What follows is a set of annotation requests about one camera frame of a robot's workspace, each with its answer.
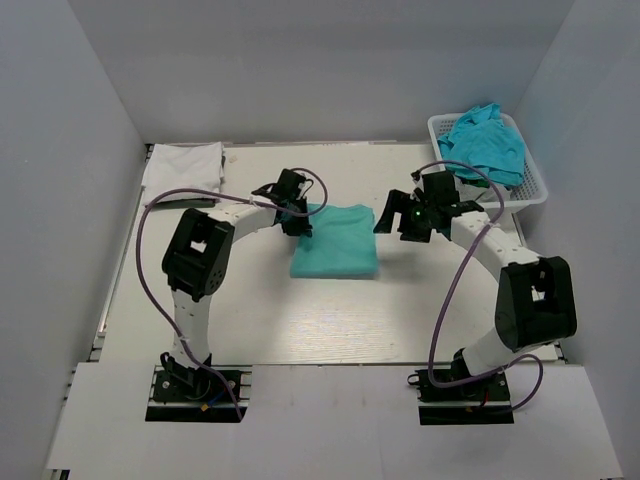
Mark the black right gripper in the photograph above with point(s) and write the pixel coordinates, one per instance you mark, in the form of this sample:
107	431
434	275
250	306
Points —
397	202

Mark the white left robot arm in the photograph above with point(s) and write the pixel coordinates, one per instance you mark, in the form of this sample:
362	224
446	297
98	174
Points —
197	258

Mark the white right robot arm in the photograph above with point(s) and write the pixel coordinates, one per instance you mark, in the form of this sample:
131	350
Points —
535	301

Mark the blue t-shirt in basket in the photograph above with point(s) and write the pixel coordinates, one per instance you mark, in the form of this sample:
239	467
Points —
481	139

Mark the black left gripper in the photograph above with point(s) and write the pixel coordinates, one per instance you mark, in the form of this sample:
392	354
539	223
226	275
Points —
301	229

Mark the white plastic laundry basket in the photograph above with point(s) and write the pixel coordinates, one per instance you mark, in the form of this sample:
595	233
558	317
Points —
531	192

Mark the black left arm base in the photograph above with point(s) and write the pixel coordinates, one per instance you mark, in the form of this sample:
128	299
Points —
181	394

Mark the grey t-shirt in basket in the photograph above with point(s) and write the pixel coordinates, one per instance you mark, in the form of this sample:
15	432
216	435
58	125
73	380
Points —
479	194

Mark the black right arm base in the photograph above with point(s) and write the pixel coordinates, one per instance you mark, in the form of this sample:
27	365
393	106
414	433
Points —
486	402

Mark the folded white t-shirt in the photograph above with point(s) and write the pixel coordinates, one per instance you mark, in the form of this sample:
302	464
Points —
173	167

